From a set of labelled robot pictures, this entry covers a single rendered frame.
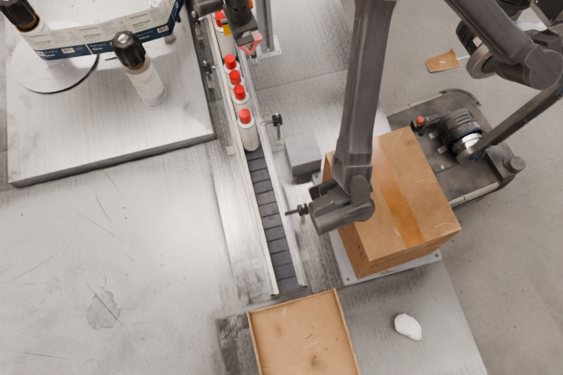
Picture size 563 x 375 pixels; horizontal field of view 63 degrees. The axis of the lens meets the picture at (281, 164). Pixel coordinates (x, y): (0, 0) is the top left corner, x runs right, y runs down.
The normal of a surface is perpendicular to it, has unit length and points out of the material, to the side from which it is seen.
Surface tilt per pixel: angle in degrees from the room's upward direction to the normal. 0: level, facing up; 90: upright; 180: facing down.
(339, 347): 0
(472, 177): 0
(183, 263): 0
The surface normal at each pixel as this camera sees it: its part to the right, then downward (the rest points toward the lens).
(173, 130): -0.04, -0.39
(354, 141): 0.22, 0.25
